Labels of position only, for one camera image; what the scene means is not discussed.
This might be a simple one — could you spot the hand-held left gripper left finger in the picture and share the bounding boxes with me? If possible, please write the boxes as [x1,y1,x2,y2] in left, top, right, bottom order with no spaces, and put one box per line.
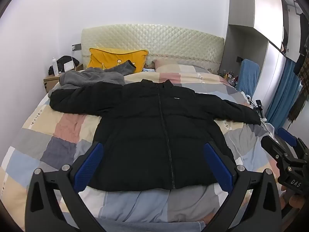
[25,142,104,232]

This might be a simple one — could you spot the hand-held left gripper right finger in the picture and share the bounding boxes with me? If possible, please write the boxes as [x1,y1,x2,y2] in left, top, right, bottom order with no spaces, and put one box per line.
[204,142,283,232]

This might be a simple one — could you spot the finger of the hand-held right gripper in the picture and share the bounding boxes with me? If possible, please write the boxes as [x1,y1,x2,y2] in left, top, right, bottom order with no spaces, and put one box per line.
[260,135,303,168]
[277,128,309,160]

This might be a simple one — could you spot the black puffer jacket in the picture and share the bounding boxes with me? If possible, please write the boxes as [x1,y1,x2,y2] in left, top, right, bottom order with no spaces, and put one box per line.
[49,79,262,192]

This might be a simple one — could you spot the person's right hand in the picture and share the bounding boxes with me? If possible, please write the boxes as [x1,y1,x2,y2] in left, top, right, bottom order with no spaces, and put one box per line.
[281,185,305,213]

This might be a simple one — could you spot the patchwork quilt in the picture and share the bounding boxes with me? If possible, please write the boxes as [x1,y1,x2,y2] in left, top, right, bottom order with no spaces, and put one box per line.
[0,64,283,232]

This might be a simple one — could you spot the blue curtain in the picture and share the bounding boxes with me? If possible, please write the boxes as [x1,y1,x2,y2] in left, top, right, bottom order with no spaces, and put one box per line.
[265,57,303,131]

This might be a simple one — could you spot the blue towel over chair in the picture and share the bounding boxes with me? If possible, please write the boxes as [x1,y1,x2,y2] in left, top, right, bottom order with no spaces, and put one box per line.
[235,58,260,100]

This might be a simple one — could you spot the small items on desk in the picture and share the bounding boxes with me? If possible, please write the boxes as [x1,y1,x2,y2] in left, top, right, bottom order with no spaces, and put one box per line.
[218,70,239,86]

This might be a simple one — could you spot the grey blue cloth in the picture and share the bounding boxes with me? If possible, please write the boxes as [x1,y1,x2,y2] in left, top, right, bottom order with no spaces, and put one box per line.
[106,219,206,232]

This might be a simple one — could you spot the grey fleece garment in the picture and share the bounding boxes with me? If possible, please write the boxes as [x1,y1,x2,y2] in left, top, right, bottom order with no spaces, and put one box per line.
[48,60,137,97]

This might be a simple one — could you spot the wooden nightstand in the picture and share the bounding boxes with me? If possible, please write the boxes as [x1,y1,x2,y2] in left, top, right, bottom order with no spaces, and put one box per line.
[43,63,84,93]

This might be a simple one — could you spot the white card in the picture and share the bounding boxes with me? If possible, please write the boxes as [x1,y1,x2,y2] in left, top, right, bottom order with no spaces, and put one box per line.
[63,61,75,73]

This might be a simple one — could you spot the black hanging garment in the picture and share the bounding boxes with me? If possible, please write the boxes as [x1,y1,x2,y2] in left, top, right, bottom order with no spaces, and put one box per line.
[293,12,309,76]

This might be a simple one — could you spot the black bag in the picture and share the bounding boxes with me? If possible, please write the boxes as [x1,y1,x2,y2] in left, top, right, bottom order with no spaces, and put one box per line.
[48,55,80,76]

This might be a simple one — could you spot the pink pillow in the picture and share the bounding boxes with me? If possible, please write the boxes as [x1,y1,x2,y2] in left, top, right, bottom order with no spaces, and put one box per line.
[154,59,213,75]

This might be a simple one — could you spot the yellow pillow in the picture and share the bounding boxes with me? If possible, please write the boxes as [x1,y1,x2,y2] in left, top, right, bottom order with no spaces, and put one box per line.
[86,48,149,73]

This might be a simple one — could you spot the cream quilted headboard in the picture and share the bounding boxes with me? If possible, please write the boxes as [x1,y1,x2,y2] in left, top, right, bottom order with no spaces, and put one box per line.
[81,24,225,76]

